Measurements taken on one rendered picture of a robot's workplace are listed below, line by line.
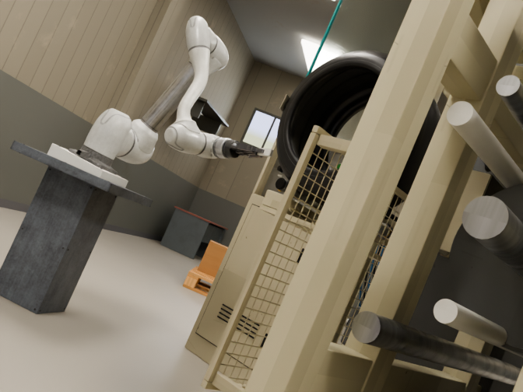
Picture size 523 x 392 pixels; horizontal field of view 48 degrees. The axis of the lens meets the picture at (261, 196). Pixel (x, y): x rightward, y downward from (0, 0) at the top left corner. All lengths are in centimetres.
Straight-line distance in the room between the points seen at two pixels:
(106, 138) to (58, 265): 60
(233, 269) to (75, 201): 91
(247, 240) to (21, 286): 112
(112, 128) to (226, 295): 103
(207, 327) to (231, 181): 746
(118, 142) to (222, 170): 781
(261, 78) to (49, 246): 846
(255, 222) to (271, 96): 773
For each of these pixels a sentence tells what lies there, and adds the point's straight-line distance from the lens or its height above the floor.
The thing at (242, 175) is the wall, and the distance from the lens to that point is 1043.
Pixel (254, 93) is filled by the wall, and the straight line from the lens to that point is 1077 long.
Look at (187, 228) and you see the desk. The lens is 911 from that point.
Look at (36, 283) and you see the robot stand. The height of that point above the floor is 12.
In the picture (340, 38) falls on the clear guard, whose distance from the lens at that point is 332.
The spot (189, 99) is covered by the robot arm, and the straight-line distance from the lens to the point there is 256.
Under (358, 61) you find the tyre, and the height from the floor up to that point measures 139.
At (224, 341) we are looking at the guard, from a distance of 146.
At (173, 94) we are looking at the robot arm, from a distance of 291.
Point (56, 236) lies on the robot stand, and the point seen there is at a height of 34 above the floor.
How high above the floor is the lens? 68
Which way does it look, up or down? 4 degrees up
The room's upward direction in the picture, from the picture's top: 24 degrees clockwise
